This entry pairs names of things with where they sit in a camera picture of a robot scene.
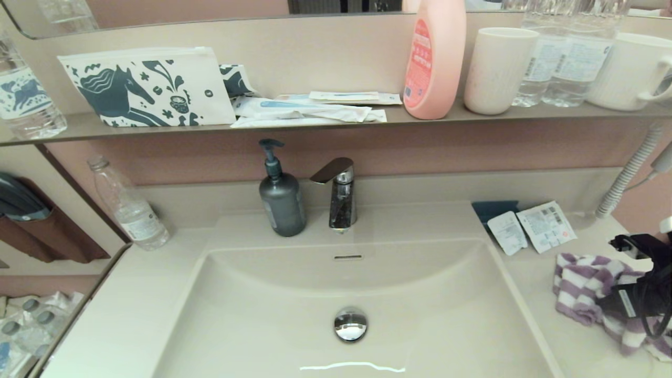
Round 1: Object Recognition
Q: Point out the purple white striped towel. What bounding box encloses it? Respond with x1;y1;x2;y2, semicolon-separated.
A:
552;253;672;363

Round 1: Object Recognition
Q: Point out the white ribbed mug with handle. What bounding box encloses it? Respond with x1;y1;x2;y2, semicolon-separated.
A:
585;32;672;111

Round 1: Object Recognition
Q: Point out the brown fabric bag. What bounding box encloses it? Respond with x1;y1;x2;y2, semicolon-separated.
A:
0;177;112;264

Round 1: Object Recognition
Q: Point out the small white sachet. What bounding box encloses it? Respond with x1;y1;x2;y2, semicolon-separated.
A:
487;211;529;256

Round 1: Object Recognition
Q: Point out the clear labelled water bottle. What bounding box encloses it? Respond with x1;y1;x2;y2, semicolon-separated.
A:
542;0;631;108
512;0;566;108

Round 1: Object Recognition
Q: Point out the white sachet with barcode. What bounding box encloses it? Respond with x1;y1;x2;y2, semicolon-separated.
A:
517;201;578;254

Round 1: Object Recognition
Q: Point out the white toothbrush packet blue print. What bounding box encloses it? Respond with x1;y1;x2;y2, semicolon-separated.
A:
232;96;374;124

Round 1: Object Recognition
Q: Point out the beige ceramic sink basin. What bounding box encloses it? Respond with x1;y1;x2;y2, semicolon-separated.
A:
152;202;557;378

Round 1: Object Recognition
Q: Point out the long plain white packet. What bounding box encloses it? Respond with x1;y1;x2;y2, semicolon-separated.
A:
230;109;388;129

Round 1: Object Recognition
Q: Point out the slim packet with blue stripe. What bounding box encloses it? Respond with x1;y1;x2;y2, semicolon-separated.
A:
309;91;380;102

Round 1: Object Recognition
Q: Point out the shrink wrapped water bottle pack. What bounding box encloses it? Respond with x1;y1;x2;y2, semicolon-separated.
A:
0;291;86;378

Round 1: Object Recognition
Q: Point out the water bottle blue horse label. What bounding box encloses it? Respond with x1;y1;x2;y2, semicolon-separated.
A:
0;25;68;140

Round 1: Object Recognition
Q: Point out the chrome faucet lever handle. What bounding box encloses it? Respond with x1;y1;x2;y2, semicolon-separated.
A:
310;157;354;184

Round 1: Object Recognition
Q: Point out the white coiled hose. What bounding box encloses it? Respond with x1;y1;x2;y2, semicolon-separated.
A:
594;122;665;219

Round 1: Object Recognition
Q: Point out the grey wall shelf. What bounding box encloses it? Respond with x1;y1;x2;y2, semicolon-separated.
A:
0;98;672;147

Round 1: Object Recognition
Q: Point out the clear nearly empty plastic bottle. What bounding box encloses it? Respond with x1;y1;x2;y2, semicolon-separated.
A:
87;156;170;251

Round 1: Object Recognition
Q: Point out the grey hair dryer handset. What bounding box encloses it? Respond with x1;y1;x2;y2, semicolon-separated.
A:
650;142;672;174

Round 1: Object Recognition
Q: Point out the small white horse print pouch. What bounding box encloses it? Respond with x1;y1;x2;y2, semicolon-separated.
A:
218;64;258;99

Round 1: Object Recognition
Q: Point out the wide flat white packet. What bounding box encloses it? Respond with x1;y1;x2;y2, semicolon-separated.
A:
276;93;404;107

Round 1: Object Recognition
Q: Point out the white ribbed handleless cup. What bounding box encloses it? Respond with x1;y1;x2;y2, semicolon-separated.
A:
463;27;540;116

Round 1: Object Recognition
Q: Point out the large white horse print pouch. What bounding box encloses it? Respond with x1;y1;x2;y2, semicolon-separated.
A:
57;46;237;128

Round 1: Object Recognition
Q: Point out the pink lotion bottle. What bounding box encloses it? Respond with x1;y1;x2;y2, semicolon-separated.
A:
403;0;467;120

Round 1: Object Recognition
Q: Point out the grey pump soap bottle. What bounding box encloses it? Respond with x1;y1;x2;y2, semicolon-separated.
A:
258;139;307;237

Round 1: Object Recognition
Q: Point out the dark blue tray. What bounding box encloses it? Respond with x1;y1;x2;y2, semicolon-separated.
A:
471;200;520;232

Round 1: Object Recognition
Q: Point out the wall mirror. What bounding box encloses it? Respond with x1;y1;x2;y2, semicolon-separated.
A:
0;0;672;40

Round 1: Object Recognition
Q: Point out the chrome sink drain stopper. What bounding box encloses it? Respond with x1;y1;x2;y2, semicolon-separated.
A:
333;306;369;343

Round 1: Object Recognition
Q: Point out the black hair dryer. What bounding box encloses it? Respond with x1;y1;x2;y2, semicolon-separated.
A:
0;172;53;222

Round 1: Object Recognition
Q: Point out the chrome faucet spout body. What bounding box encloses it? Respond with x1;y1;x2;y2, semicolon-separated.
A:
329;180;358;232

